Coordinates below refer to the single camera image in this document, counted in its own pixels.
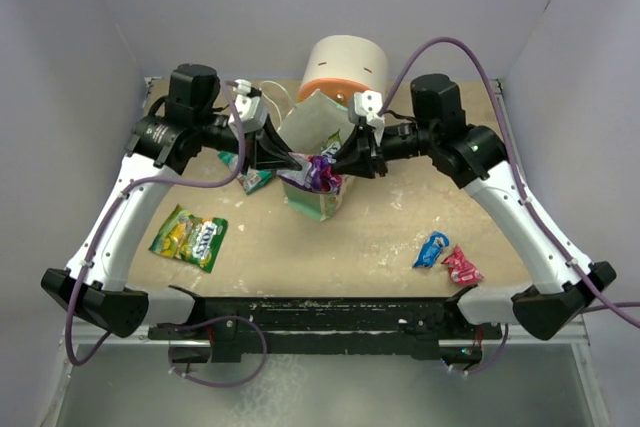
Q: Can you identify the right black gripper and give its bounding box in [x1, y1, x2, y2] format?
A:
[331, 120, 439, 178]

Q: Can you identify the green Foxs candy bag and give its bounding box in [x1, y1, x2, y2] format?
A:
[320, 131, 343, 158]

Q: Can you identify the purple berry candy bag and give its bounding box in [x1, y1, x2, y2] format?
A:
[276, 153, 343, 194]

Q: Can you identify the green Fresh paper bag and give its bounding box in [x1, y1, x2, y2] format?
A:
[276, 89, 353, 221]

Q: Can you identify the small blue snack packet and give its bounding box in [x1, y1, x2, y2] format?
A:
[412, 231, 450, 268]

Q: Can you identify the small red snack packet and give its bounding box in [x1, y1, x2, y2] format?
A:
[441, 245, 484, 286]

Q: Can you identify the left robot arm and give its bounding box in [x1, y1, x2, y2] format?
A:
[41, 64, 301, 339]

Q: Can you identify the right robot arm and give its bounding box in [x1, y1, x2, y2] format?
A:
[334, 74, 616, 340]

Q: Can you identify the large green Foxs bag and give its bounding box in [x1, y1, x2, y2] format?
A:
[149, 204, 229, 273]

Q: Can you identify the teal snack packet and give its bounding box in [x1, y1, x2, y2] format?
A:
[217, 152, 273, 195]

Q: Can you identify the pastel mini drawer cabinet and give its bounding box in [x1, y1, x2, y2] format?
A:
[297, 35, 389, 106]

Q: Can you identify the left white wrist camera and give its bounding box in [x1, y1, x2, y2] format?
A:
[227, 79, 269, 134]

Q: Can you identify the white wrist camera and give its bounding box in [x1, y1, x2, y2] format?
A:
[348, 90, 385, 130]
[227, 79, 269, 134]

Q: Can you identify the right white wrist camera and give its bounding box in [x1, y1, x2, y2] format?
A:
[348, 90, 385, 130]

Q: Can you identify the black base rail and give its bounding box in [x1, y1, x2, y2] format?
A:
[149, 296, 503, 363]

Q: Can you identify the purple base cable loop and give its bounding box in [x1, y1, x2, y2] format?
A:
[167, 315, 269, 388]

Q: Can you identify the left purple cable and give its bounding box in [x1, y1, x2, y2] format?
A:
[65, 80, 247, 367]

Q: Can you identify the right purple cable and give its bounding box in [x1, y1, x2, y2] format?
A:
[379, 36, 640, 329]

